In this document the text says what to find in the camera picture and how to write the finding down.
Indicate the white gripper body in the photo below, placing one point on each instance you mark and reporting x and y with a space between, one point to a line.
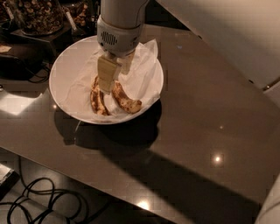
120 39

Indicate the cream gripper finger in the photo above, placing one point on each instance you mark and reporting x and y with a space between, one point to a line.
126 62
108 69

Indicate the spotted banana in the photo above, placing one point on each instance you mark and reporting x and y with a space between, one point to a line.
124 102
96 98

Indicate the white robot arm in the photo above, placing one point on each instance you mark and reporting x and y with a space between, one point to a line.
216 155

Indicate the white bowl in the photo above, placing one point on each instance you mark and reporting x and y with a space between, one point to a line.
67 64

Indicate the white paper liner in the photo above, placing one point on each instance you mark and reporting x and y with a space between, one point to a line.
144 82

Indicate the small snack jar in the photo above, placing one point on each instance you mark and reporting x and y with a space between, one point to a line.
78 13

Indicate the glass jar of nuts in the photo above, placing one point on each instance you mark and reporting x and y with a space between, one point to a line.
38 17

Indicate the dark tray stand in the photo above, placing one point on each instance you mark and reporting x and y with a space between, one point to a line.
52 44

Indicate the grey box on floor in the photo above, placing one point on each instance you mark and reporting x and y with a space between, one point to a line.
8 178

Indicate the black device with cable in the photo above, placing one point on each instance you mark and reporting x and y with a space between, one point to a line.
20 69

